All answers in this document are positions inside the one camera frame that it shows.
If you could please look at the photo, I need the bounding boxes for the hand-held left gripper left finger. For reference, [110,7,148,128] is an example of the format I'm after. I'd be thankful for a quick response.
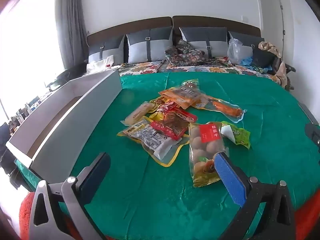
[28,152,111,240]

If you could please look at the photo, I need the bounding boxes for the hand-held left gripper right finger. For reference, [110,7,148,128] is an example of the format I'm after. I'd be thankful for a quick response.
[214,152,297,240]

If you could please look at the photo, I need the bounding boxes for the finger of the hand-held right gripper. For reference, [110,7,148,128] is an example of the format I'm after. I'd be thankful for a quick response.
[304,123,320,153]

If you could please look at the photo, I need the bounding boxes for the clear packet with red label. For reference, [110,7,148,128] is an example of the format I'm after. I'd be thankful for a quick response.
[188,121,230,188]

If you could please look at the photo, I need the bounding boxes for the green snack packet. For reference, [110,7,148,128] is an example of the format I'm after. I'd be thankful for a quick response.
[221,121,251,150]

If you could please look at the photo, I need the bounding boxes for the white cardboard box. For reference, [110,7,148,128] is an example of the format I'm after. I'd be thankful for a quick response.
[5,69,123,184]

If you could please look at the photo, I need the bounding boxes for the long yellow cartoon snack packet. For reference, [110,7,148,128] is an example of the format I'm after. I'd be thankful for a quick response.
[117,119,190,167]

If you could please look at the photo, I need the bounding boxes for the orange sausage packet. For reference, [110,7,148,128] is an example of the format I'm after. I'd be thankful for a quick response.
[197,95,247,123]

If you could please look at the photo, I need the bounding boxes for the cream corn cob packet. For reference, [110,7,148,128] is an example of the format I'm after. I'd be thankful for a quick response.
[124,102,156,127]

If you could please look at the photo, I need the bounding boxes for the red fish snack packet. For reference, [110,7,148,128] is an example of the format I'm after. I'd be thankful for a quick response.
[150,107,198,141]

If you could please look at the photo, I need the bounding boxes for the yellow chicken feet packet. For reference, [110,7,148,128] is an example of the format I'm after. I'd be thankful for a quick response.
[149,97,175,120]

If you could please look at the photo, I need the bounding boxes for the orange walnut snack packet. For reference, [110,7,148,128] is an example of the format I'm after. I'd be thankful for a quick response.
[159,86,203,110]

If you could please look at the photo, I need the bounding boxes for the brown drumstick packet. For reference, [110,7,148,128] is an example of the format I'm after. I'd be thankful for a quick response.
[182,78,200,93]

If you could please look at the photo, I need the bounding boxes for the green blanket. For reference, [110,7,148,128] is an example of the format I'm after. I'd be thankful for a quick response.
[15,72,320,240]

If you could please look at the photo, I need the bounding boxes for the black chair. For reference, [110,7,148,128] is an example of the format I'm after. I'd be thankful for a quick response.
[274,57,296,92]

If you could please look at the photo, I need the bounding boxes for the black bag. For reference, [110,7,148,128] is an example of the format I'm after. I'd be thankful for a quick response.
[251,47,278,69]

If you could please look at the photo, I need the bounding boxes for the beige cloth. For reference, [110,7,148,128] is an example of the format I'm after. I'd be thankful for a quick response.
[258,41,288,88]

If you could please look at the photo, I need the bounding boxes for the dark green cushion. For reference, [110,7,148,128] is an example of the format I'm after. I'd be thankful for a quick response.
[49,63,87,90]

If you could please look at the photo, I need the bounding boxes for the white plastic bag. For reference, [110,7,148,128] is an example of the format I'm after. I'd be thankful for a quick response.
[86,55,115,75]

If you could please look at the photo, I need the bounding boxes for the clear plastic bag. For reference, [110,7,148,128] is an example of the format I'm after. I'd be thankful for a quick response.
[227,38,253,65]

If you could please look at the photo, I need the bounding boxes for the floral bedsheet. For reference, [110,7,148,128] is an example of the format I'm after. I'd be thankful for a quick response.
[117,59,288,88]

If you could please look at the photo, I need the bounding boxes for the dark patterned cloth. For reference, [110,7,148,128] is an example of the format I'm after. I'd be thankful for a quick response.
[164,39,225,67]

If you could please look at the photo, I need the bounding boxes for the window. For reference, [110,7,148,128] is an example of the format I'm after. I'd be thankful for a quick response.
[0,0,63,120]

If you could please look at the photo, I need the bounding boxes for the brown headboard panel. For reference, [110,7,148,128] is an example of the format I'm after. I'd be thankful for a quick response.
[87,17,173,63]
[172,15,261,39]

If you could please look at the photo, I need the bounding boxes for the grey curtain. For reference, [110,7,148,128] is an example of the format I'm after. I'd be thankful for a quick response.
[54,0,88,71]

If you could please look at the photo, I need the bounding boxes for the grey two-tone strapped pillow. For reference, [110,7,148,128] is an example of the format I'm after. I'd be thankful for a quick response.
[179,26,229,59]
[88,35,125,64]
[126,26,174,64]
[228,31,262,55]

